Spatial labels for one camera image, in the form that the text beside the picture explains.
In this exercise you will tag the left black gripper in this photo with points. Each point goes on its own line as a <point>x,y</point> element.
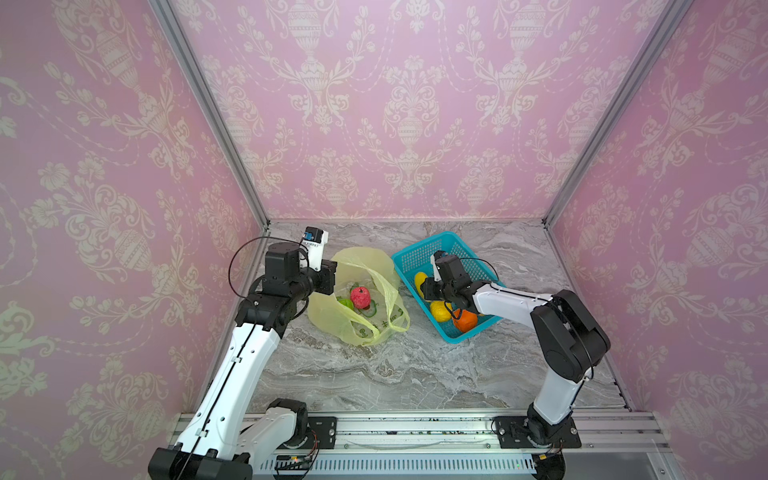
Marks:
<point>326,273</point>

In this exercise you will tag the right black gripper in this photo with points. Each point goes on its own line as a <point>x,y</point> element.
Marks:
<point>429,288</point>

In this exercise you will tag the yellow round fruit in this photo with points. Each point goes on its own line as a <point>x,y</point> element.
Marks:
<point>441,312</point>

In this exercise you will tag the green fruit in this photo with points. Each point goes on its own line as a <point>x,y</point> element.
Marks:
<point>346,302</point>

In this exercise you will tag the yellow plastic bag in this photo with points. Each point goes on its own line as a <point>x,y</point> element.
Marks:
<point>371,268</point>

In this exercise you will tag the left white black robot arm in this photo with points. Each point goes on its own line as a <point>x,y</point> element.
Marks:
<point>215,445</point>

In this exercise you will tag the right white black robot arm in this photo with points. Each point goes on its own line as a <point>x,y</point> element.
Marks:
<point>572,341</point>

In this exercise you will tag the pink red fruit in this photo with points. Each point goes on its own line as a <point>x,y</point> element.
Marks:
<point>361,297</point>

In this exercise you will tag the teal plastic basket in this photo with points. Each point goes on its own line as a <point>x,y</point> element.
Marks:
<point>463,276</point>

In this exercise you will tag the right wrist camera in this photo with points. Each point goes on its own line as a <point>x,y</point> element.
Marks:
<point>438,263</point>

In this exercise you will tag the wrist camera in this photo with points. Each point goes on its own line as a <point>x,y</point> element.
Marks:
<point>314,240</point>
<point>438,263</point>

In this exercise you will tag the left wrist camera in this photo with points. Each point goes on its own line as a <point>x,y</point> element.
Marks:
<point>314,240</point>

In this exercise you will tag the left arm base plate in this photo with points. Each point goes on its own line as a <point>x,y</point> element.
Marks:
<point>320,433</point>

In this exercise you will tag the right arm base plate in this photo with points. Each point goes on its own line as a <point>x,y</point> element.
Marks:
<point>514,432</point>

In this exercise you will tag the left corner aluminium post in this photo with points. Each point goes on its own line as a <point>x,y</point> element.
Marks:
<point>193,72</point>

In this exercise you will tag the corner aluminium post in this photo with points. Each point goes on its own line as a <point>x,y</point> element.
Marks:
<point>193,72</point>
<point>661,33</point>

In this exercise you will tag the right corner aluminium post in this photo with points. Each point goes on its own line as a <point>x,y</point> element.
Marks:
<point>661,33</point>

